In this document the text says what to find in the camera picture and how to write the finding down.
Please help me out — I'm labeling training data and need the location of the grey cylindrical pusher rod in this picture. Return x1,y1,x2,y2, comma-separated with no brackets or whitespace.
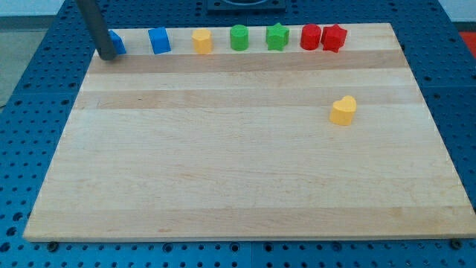
75,0,118,61

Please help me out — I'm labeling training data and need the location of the yellow heart block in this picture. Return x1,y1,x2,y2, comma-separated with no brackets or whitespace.
329,95,357,126

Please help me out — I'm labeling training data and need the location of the blue block behind rod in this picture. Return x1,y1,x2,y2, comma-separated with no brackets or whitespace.
109,30,126,54

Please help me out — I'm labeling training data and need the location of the blue cube block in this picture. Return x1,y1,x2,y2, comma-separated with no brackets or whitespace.
148,27,171,54

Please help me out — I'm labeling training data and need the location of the yellow hexagon block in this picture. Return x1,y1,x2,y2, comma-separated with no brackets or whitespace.
192,28,213,54

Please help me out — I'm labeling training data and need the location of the green cylinder block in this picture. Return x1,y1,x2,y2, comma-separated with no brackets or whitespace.
230,25,248,51

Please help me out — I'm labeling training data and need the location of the wooden board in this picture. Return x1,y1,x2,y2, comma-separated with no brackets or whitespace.
24,23,475,243

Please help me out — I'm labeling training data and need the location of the green star block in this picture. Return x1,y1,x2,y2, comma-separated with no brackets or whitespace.
266,23,290,51

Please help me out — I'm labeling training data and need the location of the red cylinder block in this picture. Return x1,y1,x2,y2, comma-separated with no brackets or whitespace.
300,24,321,51

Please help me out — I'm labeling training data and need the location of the red star block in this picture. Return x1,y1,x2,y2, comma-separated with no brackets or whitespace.
321,24,347,53

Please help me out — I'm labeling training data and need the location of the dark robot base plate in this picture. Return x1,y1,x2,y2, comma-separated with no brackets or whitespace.
205,0,287,13

